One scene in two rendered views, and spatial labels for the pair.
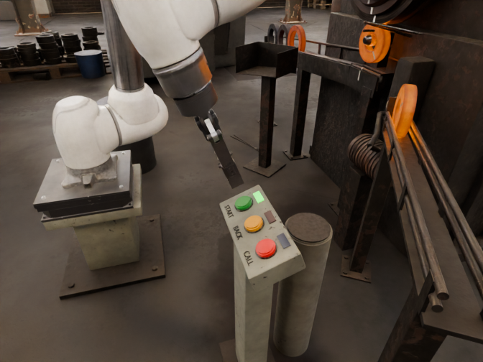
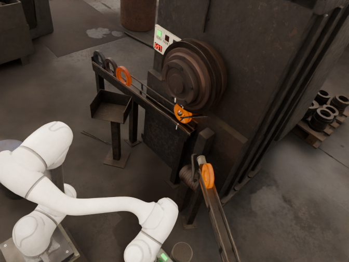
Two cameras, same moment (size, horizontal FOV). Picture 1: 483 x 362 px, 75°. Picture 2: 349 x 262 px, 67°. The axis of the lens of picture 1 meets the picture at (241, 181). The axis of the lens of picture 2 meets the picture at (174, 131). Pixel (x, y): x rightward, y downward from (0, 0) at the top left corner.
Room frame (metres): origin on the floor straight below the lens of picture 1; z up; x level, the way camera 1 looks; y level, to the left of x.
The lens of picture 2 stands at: (0.24, 0.29, 2.07)
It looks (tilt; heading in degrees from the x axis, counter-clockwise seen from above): 46 degrees down; 325
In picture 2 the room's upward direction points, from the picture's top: 11 degrees clockwise
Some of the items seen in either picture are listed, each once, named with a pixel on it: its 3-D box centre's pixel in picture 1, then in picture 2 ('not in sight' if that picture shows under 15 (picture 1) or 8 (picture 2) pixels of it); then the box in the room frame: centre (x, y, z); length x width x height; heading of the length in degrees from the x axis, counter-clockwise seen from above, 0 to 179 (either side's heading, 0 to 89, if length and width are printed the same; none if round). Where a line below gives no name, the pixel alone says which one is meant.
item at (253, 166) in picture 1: (264, 112); (113, 132); (1.76, -0.13, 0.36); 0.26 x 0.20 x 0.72; 52
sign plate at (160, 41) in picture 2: not in sight; (166, 44); (1.73, -0.54, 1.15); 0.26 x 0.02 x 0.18; 17
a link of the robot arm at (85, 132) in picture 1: (83, 129); (31, 232); (1.00, 0.55, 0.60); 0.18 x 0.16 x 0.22; 130
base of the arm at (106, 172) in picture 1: (89, 167); (38, 246); (0.98, 0.55, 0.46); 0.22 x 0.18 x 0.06; 17
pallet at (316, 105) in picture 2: not in sight; (296, 93); (1.75, -2.48, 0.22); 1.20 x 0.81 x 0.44; 15
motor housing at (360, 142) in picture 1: (364, 202); (189, 193); (1.02, -0.50, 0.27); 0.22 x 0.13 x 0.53; 17
